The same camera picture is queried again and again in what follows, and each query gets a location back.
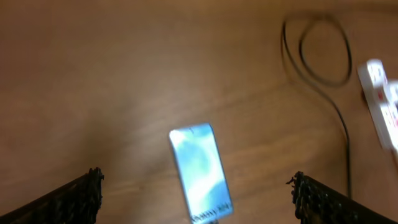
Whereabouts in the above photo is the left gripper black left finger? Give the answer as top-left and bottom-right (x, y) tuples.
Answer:
(1, 167), (104, 224)

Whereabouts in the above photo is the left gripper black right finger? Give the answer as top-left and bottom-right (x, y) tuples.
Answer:
(287, 171), (397, 224)

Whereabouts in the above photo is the Samsung Galaxy smartphone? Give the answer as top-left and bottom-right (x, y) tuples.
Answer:
(169, 123), (233, 224)

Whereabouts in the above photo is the black USB charging cable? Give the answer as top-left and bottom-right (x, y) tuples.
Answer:
(280, 14), (354, 200)

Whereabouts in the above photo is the white USB charger plug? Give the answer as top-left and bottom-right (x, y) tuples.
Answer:
(384, 80), (398, 106)

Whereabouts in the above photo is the white power extension strip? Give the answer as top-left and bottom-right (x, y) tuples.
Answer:
(358, 59), (397, 151)

